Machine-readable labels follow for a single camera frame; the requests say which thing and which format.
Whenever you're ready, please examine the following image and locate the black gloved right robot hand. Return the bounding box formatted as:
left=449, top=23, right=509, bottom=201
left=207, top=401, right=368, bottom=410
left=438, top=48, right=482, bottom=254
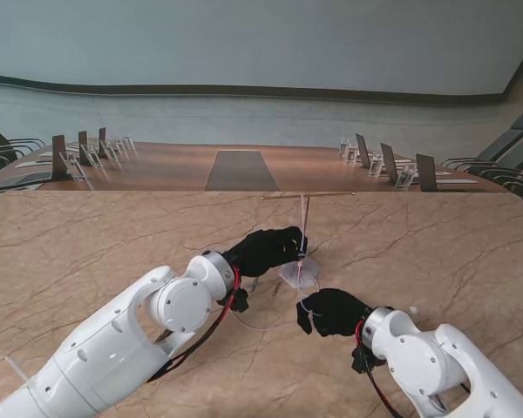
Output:
left=295, top=287, right=374, bottom=339

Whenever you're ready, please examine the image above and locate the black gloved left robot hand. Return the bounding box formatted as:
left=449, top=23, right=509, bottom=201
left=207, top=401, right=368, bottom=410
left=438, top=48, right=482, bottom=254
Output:
left=221, top=225, right=309, bottom=279

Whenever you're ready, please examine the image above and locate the white thin cable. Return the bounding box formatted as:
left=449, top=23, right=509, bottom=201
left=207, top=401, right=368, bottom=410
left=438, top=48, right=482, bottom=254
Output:
left=231, top=193, right=328, bottom=332

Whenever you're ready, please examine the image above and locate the gold T rack marble base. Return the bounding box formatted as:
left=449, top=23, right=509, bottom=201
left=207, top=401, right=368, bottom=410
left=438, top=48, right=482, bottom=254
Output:
left=260, top=190, right=357, bottom=289

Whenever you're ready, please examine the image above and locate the brown wooden conference table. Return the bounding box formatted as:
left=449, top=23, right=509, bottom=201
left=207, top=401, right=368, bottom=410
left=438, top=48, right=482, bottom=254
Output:
left=0, top=139, right=513, bottom=195

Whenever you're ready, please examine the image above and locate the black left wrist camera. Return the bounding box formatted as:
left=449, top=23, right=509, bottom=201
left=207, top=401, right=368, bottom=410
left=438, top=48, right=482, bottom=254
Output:
left=217, top=285, right=250, bottom=314

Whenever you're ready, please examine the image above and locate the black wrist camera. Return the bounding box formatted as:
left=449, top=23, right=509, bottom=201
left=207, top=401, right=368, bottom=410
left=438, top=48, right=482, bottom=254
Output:
left=350, top=343, right=387, bottom=375
left=217, top=285, right=250, bottom=314

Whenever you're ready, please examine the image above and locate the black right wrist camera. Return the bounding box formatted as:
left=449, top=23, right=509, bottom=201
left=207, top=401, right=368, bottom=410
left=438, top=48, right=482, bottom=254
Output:
left=350, top=343, right=387, bottom=375

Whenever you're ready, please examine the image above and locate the red black right arm cable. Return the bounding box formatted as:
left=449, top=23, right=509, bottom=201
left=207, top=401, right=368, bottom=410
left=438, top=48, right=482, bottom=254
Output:
left=355, top=320, right=404, bottom=418

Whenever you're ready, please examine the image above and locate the red black arm cable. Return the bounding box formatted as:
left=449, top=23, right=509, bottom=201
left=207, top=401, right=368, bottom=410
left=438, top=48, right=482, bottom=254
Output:
left=355, top=320, right=404, bottom=418
left=144, top=266, right=243, bottom=385

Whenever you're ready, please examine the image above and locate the red black left arm cable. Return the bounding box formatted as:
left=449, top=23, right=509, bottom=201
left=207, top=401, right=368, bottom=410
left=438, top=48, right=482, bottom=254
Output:
left=144, top=266, right=243, bottom=385

